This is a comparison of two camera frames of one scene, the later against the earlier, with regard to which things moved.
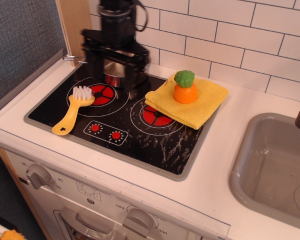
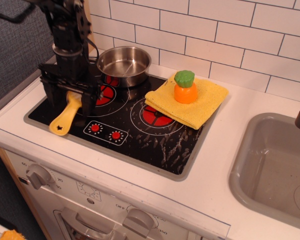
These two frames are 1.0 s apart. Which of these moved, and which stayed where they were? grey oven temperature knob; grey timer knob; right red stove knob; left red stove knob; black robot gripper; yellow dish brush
Moved: black robot gripper; yellow dish brush
Stayed: right red stove knob; grey oven temperature knob; grey timer knob; left red stove knob
